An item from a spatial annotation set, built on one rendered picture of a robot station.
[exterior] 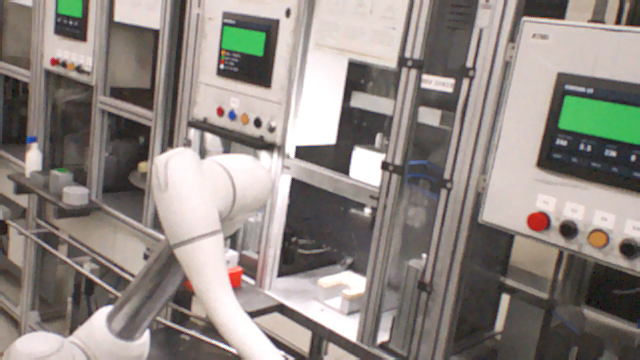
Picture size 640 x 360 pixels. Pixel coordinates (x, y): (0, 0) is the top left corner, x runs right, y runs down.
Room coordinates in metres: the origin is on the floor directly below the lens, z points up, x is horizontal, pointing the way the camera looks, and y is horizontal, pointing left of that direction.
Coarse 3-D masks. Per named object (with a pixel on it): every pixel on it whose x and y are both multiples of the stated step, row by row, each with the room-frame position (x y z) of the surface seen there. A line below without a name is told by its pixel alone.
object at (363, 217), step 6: (366, 204) 1.96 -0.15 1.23; (354, 210) 1.96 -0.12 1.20; (360, 210) 1.96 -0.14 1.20; (366, 210) 1.95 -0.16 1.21; (372, 210) 1.98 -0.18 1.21; (354, 216) 1.96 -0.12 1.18; (360, 216) 1.94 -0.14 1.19; (366, 216) 1.93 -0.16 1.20; (372, 216) 1.91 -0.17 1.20; (354, 222) 1.95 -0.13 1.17; (360, 222) 1.94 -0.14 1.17; (366, 222) 1.92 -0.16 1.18; (372, 222) 1.92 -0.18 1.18; (366, 228) 1.92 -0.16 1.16; (372, 228) 1.92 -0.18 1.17
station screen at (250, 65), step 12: (228, 24) 2.09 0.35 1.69; (240, 24) 2.05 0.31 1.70; (252, 24) 2.01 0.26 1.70; (264, 24) 1.98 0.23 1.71; (264, 36) 1.97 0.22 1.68; (264, 48) 1.97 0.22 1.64; (228, 60) 2.07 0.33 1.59; (240, 60) 2.04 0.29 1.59; (252, 60) 2.00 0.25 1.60; (240, 72) 2.03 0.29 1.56; (252, 72) 2.00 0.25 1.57
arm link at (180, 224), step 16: (160, 160) 1.24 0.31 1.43; (176, 160) 1.23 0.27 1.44; (192, 160) 1.25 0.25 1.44; (208, 160) 1.32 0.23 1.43; (160, 176) 1.23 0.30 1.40; (176, 176) 1.21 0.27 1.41; (192, 176) 1.22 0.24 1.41; (208, 176) 1.25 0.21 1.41; (224, 176) 1.29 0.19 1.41; (160, 192) 1.21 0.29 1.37; (176, 192) 1.20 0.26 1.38; (192, 192) 1.21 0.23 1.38; (208, 192) 1.24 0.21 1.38; (224, 192) 1.27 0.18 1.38; (160, 208) 1.21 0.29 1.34; (176, 208) 1.19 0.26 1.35; (192, 208) 1.20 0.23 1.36; (208, 208) 1.22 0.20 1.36; (224, 208) 1.26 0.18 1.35; (176, 224) 1.19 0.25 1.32; (192, 224) 1.19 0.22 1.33; (208, 224) 1.20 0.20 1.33; (176, 240) 1.19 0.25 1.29
